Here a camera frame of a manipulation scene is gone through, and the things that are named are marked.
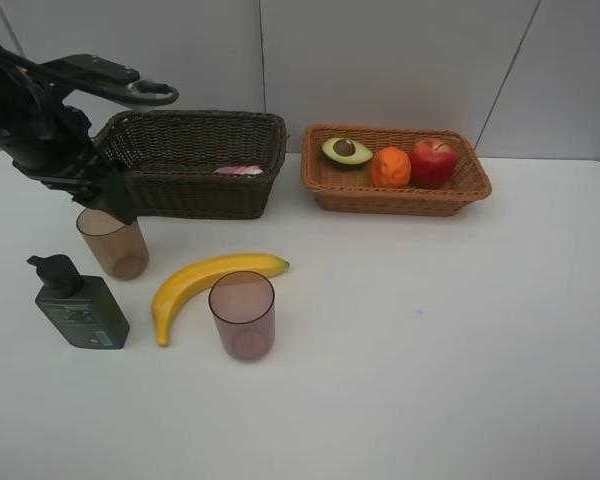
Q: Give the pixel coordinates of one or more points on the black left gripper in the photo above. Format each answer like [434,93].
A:
[48,143]

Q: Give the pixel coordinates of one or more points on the brown translucent plastic cup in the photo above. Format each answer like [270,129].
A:
[120,249]

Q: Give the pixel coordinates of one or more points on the yellow banana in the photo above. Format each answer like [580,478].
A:
[193,279]

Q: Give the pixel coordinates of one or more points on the dark green pump bottle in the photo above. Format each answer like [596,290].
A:
[81,307]

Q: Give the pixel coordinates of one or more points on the pink detergent bottle white cap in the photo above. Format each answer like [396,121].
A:
[239,170]

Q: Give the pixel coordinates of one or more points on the purple translucent plastic cup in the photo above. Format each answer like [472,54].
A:
[242,304]

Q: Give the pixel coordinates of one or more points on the halved avocado with pit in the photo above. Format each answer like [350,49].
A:
[346,153]

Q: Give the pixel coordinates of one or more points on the orange tangerine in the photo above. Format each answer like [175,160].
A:
[390,168]

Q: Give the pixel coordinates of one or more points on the red apple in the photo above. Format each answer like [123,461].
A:
[433,162]

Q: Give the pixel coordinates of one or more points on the dark brown wicker basket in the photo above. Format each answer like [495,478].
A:
[171,156]

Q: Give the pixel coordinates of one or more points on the light orange wicker basket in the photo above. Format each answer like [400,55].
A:
[351,190]

